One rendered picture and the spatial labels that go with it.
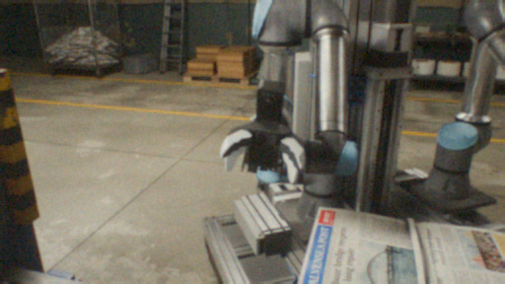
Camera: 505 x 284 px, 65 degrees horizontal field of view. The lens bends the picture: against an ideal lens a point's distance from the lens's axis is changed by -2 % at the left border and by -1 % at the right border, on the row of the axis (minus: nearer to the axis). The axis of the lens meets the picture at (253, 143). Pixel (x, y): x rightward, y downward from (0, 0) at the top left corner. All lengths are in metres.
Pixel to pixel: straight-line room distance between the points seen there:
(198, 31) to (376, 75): 7.03
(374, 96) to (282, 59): 0.35
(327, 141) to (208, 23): 7.26
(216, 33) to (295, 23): 6.99
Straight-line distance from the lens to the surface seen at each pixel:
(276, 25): 1.04
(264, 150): 0.67
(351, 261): 0.72
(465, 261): 0.79
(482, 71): 1.52
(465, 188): 1.49
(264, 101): 0.67
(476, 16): 1.39
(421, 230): 0.86
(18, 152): 1.28
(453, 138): 1.42
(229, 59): 6.83
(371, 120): 1.30
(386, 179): 1.43
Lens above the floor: 1.46
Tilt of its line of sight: 21 degrees down
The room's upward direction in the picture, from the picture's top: straight up
